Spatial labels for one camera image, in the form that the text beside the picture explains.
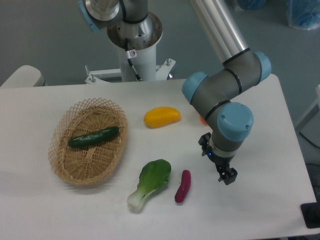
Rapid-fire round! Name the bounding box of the purple sweet potato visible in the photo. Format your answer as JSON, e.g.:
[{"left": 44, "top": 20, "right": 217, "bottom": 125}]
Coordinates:
[{"left": 174, "top": 169, "right": 192, "bottom": 204}]

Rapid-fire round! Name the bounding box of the black pedestal cable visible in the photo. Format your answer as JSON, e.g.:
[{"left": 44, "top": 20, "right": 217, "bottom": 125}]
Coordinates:
[{"left": 124, "top": 37, "right": 143, "bottom": 82}]

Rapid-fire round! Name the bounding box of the orange object behind arm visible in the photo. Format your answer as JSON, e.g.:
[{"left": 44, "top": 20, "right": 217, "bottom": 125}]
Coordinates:
[{"left": 199, "top": 116, "right": 207, "bottom": 125}]

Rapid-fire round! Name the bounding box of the blue plastic bag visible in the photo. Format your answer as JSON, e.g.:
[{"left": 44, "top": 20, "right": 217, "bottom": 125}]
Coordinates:
[{"left": 286, "top": 0, "right": 320, "bottom": 30}]

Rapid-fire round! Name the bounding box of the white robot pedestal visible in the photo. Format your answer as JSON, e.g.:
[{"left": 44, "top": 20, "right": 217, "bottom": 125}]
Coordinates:
[{"left": 85, "top": 12, "right": 176, "bottom": 84}]

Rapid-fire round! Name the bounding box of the green bok choy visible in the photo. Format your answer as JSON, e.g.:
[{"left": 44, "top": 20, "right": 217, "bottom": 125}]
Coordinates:
[{"left": 127, "top": 159, "right": 172, "bottom": 213}]

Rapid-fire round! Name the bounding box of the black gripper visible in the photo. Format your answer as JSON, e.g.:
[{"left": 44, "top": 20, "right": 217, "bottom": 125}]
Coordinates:
[{"left": 198, "top": 132, "right": 238, "bottom": 186}]

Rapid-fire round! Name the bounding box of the black table-edge device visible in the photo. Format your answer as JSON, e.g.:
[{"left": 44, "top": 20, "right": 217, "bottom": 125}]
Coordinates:
[{"left": 300, "top": 202, "right": 320, "bottom": 229}]

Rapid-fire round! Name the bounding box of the yellow mango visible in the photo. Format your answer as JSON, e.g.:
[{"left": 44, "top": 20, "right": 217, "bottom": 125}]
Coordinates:
[{"left": 143, "top": 106, "right": 181, "bottom": 128}]

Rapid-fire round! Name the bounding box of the white chair back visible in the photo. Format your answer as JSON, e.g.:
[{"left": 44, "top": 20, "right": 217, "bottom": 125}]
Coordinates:
[{"left": 0, "top": 65, "right": 48, "bottom": 89}]

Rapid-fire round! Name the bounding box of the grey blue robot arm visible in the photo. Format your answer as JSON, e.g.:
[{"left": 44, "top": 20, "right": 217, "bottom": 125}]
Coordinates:
[{"left": 78, "top": 0, "right": 271, "bottom": 185}]

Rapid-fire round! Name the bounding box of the woven wicker basket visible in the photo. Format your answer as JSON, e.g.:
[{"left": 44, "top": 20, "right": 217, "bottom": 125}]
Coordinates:
[{"left": 48, "top": 98, "right": 128, "bottom": 186}]

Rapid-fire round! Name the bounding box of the green cucumber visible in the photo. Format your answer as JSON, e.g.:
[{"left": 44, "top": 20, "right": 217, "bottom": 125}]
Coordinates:
[{"left": 67, "top": 126, "right": 121, "bottom": 148}]

